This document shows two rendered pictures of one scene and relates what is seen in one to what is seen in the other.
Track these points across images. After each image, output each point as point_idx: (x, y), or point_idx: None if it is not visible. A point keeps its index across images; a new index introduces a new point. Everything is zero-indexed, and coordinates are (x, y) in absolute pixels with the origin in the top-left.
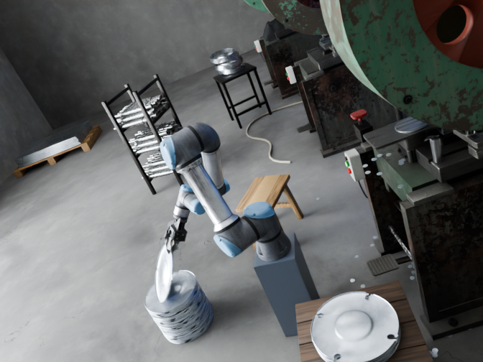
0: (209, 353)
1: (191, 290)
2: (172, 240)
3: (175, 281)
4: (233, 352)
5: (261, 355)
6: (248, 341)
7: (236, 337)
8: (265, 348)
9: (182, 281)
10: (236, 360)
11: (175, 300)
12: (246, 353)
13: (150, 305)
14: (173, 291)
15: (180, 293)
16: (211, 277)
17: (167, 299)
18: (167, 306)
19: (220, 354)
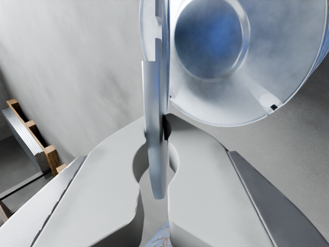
0: (246, 126)
1: (255, 110)
2: (138, 233)
3: (234, 9)
4: (275, 161)
5: (303, 205)
6: (310, 175)
7: (302, 150)
8: (317, 208)
9: (259, 36)
10: (268, 172)
11: (203, 95)
12: (288, 182)
13: (151, 42)
14: (210, 58)
15: (223, 83)
16: None
17: (186, 70)
18: (182, 92)
19: (257, 144)
